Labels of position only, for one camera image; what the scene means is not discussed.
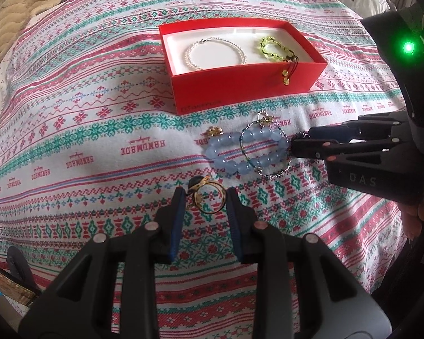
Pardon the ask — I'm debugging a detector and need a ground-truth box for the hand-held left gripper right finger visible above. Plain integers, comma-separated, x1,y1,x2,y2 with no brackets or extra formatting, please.
226,187,391,339

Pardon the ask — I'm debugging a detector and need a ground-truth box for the thin multicolour seed bead bracelet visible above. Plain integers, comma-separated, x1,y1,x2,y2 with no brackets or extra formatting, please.
240,110,292,179

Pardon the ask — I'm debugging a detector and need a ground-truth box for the gold hoop bangle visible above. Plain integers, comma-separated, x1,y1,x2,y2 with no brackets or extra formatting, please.
189,180,229,214

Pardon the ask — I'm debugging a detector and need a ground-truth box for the red cardboard box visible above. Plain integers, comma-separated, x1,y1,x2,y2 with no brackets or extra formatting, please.
158,19,328,116

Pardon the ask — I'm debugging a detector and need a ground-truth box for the green bead bracelet with tassel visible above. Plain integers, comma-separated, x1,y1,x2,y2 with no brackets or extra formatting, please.
257,36,302,86

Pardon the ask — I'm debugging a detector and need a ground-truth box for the black flower ornament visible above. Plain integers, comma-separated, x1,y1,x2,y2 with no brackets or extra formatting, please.
187,176,210,194

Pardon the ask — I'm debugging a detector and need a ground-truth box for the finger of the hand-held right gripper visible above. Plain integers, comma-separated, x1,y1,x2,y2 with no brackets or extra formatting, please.
291,138,401,161
297,115,410,142

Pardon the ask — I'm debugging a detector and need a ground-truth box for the beige quilted blanket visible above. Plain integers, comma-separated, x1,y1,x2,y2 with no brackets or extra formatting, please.
0,0,63,72

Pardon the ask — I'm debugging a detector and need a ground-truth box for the white pearl bracelet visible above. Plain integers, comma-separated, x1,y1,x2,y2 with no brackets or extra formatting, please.
185,36,246,71

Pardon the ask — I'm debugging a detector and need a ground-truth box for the blue bead bracelet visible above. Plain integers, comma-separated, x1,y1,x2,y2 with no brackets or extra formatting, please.
204,129,291,176

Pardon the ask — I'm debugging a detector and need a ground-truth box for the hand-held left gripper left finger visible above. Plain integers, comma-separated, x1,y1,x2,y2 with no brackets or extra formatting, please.
18,186,188,339

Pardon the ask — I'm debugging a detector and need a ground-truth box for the patterned red green white blanket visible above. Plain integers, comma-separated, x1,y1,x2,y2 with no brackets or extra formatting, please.
0,0,423,339

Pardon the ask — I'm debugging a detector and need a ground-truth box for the person's right hand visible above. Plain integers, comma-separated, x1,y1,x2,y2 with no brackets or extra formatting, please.
397,191,424,242

